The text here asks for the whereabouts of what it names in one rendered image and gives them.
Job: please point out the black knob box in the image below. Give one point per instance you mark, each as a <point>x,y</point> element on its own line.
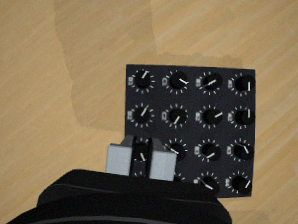
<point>216,112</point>

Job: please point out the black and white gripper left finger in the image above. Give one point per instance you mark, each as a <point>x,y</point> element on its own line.
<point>119,156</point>

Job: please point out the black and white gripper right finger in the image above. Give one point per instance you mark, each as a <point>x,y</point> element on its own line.
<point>162,161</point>

